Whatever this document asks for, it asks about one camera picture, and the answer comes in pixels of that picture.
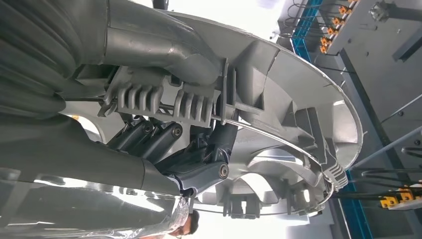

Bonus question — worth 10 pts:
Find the clear plastic cover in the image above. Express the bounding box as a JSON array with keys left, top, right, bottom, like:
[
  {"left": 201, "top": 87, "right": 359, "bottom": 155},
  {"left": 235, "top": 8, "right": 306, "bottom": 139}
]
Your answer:
[{"left": 0, "top": 168, "right": 191, "bottom": 239}]

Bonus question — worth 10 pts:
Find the person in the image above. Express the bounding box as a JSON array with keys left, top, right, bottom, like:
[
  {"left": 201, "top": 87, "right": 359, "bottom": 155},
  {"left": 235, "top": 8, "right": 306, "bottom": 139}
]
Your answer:
[{"left": 138, "top": 210, "right": 201, "bottom": 239}]

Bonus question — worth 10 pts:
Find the grey ceiling pipe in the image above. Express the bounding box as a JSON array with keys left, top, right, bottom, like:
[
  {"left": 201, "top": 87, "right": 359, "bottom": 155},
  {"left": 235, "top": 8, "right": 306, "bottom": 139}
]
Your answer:
[{"left": 349, "top": 125, "right": 422, "bottom": 170}]

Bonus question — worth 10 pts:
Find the white ceiling tray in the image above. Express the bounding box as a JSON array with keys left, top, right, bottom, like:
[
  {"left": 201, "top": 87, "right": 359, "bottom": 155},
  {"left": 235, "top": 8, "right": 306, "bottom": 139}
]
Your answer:
[{"left": 387, "top": 197, "right": 422, "bottom": 212}]

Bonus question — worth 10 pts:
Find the dark steel ceiling beam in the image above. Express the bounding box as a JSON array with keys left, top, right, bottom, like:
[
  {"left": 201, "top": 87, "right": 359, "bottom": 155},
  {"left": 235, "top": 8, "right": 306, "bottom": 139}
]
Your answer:
[{"left": 368, "top": 0, "right": 422, "bottom": 63}]

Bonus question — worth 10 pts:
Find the blue ceiling cable tray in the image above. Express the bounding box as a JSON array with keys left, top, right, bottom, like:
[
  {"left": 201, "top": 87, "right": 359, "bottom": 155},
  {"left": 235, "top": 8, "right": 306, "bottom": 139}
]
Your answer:
[
  {"left": 291, "top": 0, "right": 323, "bottom": 63},
  {"left": 336, "top": 171, "right": 374, "bottom": 239}
]

